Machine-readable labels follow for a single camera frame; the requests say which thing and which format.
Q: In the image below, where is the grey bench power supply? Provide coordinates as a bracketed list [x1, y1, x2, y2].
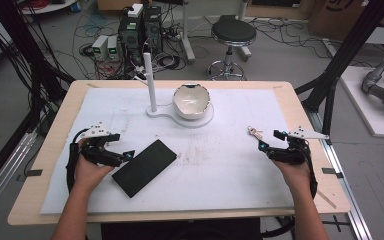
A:
[107, 34, 120, 62]
[91, 34, 110, 62]

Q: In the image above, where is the black frame strut with cables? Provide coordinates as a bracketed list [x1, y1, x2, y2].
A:
[0, 0, 76, 134]

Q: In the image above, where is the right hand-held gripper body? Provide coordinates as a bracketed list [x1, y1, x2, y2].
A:
[265, 126, 331, 166]

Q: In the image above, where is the black computer tower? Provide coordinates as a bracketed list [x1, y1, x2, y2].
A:
[117, 12, 145, 66]
[142, 5, 164, 55]

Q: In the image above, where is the black tape strip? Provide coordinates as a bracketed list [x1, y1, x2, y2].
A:
[321, 167, 345, 180]
[16, 168, 44, 183]

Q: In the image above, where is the brown cardboard box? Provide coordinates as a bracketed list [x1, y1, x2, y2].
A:
[307, 0, 384, 43]

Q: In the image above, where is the white floor platform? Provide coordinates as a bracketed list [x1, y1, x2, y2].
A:
[339, 65, 384, 140]

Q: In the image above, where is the person's right hand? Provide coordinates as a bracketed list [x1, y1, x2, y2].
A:
[272, 159, 313, 198]

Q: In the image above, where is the white eggshell-shaped bowl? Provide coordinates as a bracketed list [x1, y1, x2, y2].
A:
[172, 82, 212, 121]

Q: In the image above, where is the white foam mat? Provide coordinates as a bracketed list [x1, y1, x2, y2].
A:
[39, 86, 297, 216]

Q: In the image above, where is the flat black rectangular box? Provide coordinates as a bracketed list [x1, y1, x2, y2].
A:
[111, 138, 179, 199]

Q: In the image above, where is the person's left hand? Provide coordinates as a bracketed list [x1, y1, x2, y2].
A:
[73, 137, 115, 192]

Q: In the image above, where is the white stand with pole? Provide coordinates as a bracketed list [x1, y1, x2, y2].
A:
[142, 52, 215, 130]

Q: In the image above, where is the white table leg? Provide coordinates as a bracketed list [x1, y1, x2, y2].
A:
[179, 0, 197, 65]

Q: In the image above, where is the black round stool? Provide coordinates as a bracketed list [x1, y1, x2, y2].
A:
[206, 14, 258, 82]

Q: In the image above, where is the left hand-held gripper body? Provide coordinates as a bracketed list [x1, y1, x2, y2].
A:
[79, 123, 125, 168]

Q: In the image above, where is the aluminium frame rail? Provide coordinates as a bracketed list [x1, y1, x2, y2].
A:
[305, 108, 375, 240]
[0, 129, 38, 221]

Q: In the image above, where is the white box with black plug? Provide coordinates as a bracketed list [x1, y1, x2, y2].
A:
[127, 3, 145, 19]

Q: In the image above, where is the person's dark clothing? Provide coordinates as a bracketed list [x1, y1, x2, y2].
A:
[100, 217, 265, 240]

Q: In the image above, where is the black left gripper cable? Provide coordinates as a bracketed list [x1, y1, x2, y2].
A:
[65, 127, 92, 195]

